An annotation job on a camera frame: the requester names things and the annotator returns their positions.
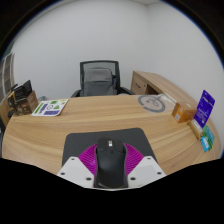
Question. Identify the teal card packs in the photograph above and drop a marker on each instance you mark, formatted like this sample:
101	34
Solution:
208	139

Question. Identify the dark grey mouse pad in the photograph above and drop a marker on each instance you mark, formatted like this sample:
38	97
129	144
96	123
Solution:
83	141

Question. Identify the black computer mouse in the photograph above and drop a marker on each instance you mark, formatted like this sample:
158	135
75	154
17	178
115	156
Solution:
111	163

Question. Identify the grey backpack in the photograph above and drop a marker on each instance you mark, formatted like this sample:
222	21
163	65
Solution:
99	83

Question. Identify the wide brown cardboard box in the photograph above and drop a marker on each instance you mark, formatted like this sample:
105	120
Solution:
28	105

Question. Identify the black cardboard box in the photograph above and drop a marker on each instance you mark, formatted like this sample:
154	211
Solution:
23	90

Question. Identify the small orange box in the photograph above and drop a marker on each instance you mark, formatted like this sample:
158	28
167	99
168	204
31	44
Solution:
183	112

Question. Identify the tall brown cardboard box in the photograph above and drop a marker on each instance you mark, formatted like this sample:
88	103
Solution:
11	103

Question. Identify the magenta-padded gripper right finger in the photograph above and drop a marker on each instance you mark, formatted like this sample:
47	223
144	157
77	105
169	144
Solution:
146	170

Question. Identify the black mesh office chair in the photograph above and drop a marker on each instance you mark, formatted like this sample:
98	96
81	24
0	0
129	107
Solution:
81	66

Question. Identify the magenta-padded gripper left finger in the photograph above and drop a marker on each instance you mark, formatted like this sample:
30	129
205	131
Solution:
76	170

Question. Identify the wooden side desk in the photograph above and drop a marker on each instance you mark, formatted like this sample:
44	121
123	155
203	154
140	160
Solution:
156	81

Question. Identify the purple card package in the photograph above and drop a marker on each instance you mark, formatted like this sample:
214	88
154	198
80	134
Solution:
204	108

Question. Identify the small tan box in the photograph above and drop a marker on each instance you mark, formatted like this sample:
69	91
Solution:
195	128

